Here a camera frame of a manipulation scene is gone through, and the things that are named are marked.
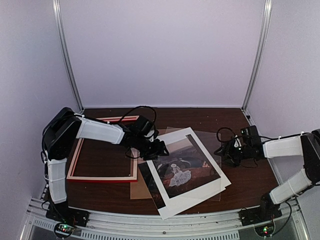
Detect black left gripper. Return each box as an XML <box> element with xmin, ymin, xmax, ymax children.
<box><xmin>134</xmin><ymin>135</ymin><xmax>170</xmax><ymax>161</ymax></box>

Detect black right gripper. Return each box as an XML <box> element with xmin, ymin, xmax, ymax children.
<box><xmin>213</xmin><ymin>141</ymin><xmax>251</xmax><ymax>168</ymax></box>

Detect red wooden picture frame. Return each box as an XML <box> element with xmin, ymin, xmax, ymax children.
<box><xmin>66</xmin><ymin>116</ymin><xmax>138</xmax><ymax>183</ymax></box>

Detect canyon landscape photo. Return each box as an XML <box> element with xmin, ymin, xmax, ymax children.
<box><xmin>152</xmin><ymin>135</ymin><xmax>221</xmax><ymax>198</ymax></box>

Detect brown backing board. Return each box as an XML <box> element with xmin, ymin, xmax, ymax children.
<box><xmin>129</xmin><ymin>129</ymin><xmax>168</xmax><ymax>200</ymax></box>

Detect clear acrylic sheet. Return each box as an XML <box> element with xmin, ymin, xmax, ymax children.
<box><xmin>137</xmin><ymin>130</ymin><xmax>222</xmax><ymax>200</ymax></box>

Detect white mat board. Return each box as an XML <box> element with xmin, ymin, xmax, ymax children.
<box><xmin>138</xmin><ymin>127</ymin><xmax>231</xmax><ymax>220</ymax></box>

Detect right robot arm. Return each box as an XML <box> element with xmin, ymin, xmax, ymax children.
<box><xmin>214</xmin><ymin>125</ymin><xmax>320</xmax><ymax>221</ymax></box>

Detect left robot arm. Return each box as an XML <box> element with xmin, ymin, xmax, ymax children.
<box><xmin>41</xmin><ymin>107</ymin><xmax>169</xmax><ymax>222</ymax></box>

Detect right circuit board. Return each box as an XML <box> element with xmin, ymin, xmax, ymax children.
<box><xmin>254</xmin><ymin>223</ymin><xmax>275</xmax><ymax>238</ymax></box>

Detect circuit board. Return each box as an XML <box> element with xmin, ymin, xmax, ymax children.
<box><xmin>254</xmin><ymin>223</ymin><xmax>275</xmax><ymax>238</ymax></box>
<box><xmin>53</xmin><ymin>222</ymin><xmax>75</xmax><ymax>238</ymax></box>

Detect left circuit board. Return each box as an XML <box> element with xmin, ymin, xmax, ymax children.
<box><xmin>53</xmin><ymin>222</ymin><xmax>75</xmax><ymax>238</ymax></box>

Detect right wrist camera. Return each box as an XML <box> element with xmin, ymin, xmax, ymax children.
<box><xmin>240</xmin><ymin>125</ymin><xmax>261</xmax><ymax>146</ymax></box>

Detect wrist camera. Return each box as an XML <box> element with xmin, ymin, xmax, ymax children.
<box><xmin>240</xmin><ymin>125</ymin><xmax>261</xmax><ymax>146</ymax></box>
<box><xmin>133</xmin><ymin>115</ymin><xmax>154</xmax><ymax>136</ymax></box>

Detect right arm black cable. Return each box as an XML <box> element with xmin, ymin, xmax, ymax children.
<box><xmin>215</xmin><ymin>127</ymin><xmax>237</xmax><ymax>143</ymax></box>

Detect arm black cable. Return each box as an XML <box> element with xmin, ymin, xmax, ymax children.
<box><xmin>119</xmin><ymin>106</ymin><xmax>158</xmax><ymax>131</ymax></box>
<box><xmin>215</xmin><ymin>127</ymin><xmax>237</xmax><ymax>143</ymax></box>

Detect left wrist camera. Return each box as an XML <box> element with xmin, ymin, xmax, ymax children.
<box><xmin>133</xmin><ymin>115</ymin><xmax>154</xmax><ymax>136</ymax></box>

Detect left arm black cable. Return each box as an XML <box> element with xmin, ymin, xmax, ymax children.
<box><xmin>119</xmin><ymin>106</ymin><xmax>158</xmax><ymax>131</ymax></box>

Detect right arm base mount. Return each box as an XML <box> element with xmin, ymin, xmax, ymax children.
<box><xmin>239</xmin><ymin>195</ymin><xmax>282</xmax><ymax>226</ymax></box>

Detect aluminium front rail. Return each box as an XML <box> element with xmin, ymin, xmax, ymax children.
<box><xmin>21</xmin><ymin>192</ymin><xmax>307</xmax><ymax>240</ymax></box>

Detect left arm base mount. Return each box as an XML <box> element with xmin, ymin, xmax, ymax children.
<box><xmin>45</xmin><ymin>201</ymin><xmax>90</xmax><ymax>227</ymax></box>

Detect right aluminium corner post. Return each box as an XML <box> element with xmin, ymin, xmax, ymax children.
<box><xmin>241</xmin><ymin>0</ymin><xmax>273</xmax><ymax>112</ymax></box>

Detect aluminium corner post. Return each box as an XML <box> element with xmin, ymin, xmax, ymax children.
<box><xmin>241</xmin><ymin>0</ymin><xmax>273</xmax><ymax>112</ymax></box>
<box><xmin>52</xmin><ymin>0</ymin><xmax>85</xmax><ymax>113</ymax></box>

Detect left aluminium corner post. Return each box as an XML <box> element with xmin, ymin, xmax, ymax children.
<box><xmin>52</xmin><ymin>0</ymin><xmax>85</xmax><ymax>113</ymax></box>

